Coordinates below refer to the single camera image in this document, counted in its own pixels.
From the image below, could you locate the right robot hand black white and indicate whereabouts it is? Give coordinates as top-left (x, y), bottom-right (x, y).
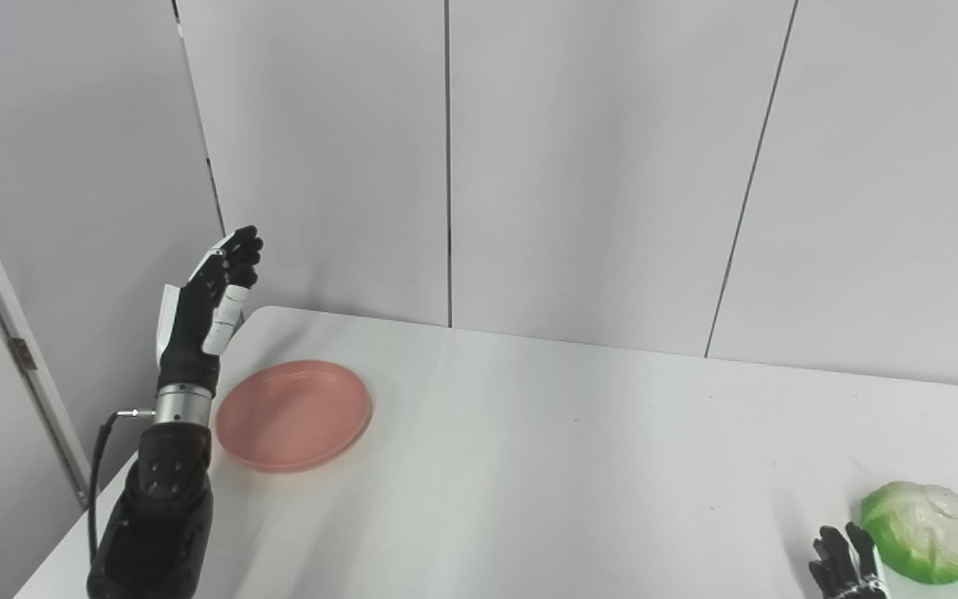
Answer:
top-left (808, 522), bottom-right (890, 599)

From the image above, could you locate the pink round plate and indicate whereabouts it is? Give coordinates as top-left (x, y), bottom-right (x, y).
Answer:
top-left (215, 359), bottom-right (374, 474)

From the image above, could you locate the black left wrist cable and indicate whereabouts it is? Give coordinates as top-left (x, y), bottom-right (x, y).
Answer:
top-left (86, 409), bottom-right (157, 560)

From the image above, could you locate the green white cabbage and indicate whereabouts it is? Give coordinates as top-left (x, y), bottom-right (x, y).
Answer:
top-left (860, 481), bottom-right (958, 585)

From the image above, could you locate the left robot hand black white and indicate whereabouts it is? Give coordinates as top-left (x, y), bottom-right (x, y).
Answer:
top-left (154, 225), bottom-right (264, 394)

